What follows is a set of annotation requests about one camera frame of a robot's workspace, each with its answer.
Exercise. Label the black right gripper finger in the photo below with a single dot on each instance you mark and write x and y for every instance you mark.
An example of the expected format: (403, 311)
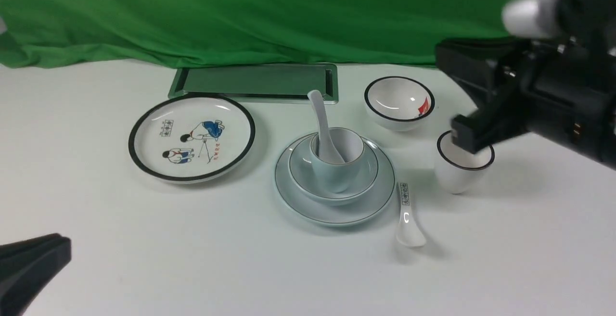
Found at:
(476, 132)

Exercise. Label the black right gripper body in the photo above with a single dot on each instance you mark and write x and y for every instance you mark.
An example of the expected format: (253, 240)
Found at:
(562, 89)

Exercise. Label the pale blue cup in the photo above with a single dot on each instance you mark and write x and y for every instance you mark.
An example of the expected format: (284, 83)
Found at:
(337, 177)

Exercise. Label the black-rimmed illustrated plate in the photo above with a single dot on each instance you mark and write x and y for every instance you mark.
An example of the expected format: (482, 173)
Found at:
(192, 139)

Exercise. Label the black-rimmed white cup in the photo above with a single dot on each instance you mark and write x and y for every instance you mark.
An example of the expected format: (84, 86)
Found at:
(457, 170)

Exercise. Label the pale blue plain plate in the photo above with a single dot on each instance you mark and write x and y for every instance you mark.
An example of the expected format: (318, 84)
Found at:
(367, 207)

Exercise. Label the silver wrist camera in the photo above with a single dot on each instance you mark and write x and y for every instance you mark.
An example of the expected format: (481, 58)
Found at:
(531, 18)

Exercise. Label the white spoon with label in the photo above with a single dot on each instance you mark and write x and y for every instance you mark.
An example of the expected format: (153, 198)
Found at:
(408, 233)

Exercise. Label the metal table cable hatch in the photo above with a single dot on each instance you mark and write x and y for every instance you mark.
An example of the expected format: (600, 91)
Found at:
(268, 83)

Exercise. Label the plain white ceramic spoon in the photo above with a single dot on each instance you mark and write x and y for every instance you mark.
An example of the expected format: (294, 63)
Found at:
(326, 149)

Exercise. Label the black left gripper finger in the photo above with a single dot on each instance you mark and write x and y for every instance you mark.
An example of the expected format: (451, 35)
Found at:
(26, 267)

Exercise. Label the pale blue large bowl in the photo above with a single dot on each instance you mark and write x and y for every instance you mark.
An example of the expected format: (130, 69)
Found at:
(303, 175)

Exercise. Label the green backdrop cloth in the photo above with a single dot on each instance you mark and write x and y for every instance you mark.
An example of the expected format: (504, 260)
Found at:
(195, 33)

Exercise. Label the black-rimmed small white bowl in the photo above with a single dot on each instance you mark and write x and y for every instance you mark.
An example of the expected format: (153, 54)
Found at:
(398, 103)

